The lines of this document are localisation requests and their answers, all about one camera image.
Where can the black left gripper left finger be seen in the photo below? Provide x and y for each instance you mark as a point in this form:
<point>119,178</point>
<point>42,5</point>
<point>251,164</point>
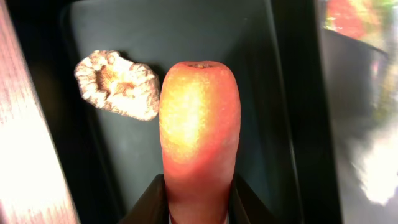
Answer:
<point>152,207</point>

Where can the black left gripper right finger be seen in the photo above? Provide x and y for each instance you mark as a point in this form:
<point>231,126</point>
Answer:
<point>245,207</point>

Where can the orange carrot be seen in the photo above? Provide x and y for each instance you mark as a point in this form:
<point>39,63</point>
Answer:
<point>200,123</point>

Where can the brown walnut-like food scrap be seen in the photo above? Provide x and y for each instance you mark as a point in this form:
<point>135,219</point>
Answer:
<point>111,82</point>

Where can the black rectangular tray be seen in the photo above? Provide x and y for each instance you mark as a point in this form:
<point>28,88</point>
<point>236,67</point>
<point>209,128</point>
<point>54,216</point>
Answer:
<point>285,152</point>

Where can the clear plastic bin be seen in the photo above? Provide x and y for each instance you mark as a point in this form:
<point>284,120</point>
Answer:
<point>361,82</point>

